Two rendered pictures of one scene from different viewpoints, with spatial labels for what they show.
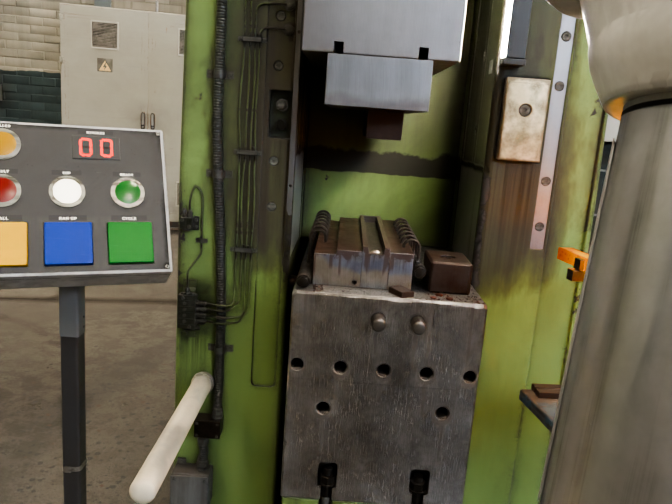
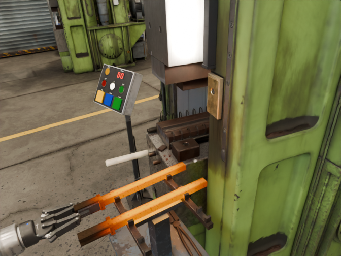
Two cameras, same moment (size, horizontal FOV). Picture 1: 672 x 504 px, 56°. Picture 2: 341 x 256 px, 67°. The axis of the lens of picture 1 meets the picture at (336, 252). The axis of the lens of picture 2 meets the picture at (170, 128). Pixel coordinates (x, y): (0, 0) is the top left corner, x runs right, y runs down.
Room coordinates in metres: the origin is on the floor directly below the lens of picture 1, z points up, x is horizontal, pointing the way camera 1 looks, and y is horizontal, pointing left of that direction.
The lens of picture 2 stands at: (0.85, -1.21, 1.67)
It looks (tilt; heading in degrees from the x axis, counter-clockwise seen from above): 29 degrees down; 70
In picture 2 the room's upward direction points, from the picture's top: 3 degrees counter-clockwise
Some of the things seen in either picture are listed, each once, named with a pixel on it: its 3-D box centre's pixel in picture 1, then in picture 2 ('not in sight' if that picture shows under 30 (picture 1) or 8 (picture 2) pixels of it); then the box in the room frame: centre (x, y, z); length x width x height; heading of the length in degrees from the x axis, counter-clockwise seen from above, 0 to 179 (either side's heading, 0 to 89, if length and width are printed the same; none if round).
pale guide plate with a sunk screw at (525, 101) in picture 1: (522, 120); (214, 96); (1.36, -0.37, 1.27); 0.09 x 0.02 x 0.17; 90
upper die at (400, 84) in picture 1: (374, 88); (197, 63); (1.44, -0.06, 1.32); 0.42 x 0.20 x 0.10; 0
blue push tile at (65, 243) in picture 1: (68, 244); (108, 99); (1.03, 0.45, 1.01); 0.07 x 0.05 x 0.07; 115
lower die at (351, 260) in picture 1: (361, 246); (197, 125); (1.44, -0.06, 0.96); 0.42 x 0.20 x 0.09; 0
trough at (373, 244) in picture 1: (372, 232); (199, 122); (1.44, -0.08, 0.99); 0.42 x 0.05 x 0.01; 0
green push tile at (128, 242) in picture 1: (130, 243); (117, 103); (1.08, 0.36, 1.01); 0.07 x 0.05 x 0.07; 115
